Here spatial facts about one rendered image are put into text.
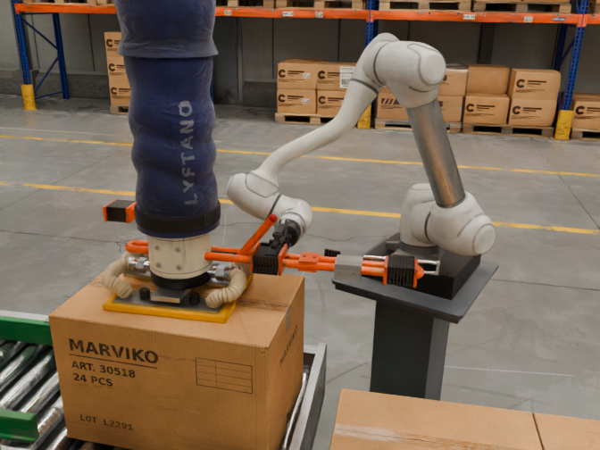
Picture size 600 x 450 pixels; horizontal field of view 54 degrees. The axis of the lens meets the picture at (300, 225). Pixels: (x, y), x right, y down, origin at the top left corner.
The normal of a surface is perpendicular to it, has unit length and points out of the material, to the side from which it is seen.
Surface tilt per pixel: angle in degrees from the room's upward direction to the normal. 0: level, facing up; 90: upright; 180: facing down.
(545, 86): 89
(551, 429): 0
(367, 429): 0
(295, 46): 90
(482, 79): 90
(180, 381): 90
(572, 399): 0
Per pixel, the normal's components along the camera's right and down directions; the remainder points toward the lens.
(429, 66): 0.47, 0.18
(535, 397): 0.01, -0.93
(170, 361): -0.22, 0.35
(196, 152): 0.62, -0.06
